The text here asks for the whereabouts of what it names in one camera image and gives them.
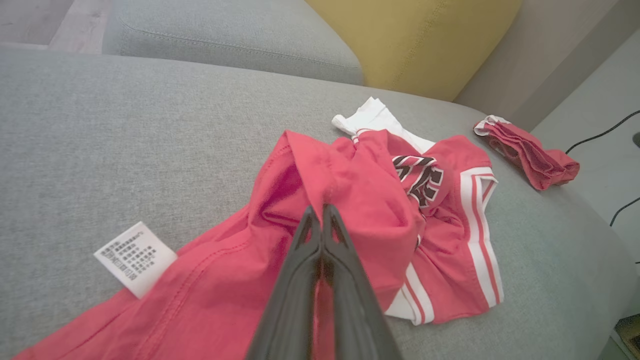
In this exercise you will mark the red white basketball jersey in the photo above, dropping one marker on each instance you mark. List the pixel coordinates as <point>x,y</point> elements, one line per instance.
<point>360,185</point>

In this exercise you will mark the wide yellow sofa backrest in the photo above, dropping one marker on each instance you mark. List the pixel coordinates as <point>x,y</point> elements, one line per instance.
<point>415,40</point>

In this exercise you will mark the large grey sofa seat cushion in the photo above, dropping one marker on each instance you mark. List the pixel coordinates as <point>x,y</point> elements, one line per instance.
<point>125,150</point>

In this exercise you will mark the long grey sofa seat cushion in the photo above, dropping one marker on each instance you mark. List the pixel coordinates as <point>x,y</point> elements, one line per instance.
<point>225,35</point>

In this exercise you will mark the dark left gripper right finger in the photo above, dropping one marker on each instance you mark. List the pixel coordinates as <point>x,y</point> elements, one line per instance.
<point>355,310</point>

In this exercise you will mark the red shorts white waistband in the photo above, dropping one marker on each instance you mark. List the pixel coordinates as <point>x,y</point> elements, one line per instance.
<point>530,155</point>

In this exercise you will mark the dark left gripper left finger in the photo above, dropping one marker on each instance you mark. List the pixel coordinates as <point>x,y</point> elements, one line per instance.
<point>295,300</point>

